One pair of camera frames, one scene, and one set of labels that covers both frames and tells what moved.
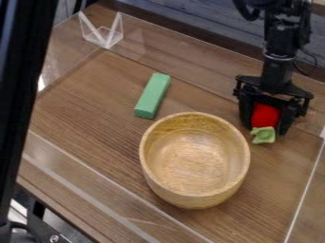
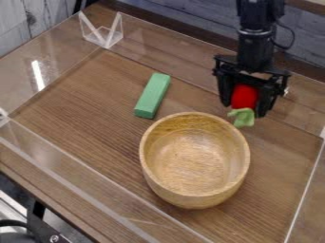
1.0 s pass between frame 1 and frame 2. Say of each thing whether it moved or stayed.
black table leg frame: stayed
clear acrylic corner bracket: stayed
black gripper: moved
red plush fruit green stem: moved
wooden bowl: stayed
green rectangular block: stayed
